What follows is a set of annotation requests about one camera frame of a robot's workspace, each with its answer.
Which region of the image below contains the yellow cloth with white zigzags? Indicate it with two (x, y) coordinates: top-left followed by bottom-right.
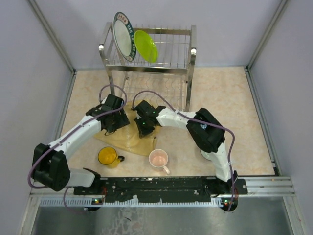
(94, 101), (161, 156)

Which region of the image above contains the lime green plate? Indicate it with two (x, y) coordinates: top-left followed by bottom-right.
(134, 30), (158, 63)

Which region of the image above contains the white plate green rim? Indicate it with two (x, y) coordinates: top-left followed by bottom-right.
(112, 12), (136, 62)

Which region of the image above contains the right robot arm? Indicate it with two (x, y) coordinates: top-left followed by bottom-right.
(132, 100), (237, 194)

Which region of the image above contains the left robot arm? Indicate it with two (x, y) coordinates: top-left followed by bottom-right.
(27, 94), (129, 194)

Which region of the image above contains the stainless steel dish rack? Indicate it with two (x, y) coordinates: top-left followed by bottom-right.
(98, 22), (197, 112)

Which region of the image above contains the yellow glass mug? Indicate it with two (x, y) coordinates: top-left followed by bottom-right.
(97, 147), (125, 168)

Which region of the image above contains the pink and white mug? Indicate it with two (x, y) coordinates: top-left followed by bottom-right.
(148, 149), (171, 175)

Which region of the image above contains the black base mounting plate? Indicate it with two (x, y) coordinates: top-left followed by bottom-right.
(74, 176), (247, 203)

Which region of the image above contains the pale green patterned bowl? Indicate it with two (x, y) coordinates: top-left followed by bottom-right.
(200, 150), (211, 161)

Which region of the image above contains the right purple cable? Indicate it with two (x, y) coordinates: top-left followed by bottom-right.
(131, 90), (239, 212)

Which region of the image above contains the white slotted cable duct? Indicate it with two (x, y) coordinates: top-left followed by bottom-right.
(39, 195), (235, 208)

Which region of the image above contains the right aluminium frame post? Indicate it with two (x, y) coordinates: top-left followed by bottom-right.
(246, 0), (290, 72)

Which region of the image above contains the aluminium frame post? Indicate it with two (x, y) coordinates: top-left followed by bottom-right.
(246, 0), (290, 72)
(26, 0), (76, 74)

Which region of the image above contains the left aluminium frame post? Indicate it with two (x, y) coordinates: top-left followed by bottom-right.
(26, 0), (76, 74)

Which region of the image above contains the aluminium front rail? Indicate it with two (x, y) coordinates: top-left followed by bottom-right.
(29, 176), (296, 197)

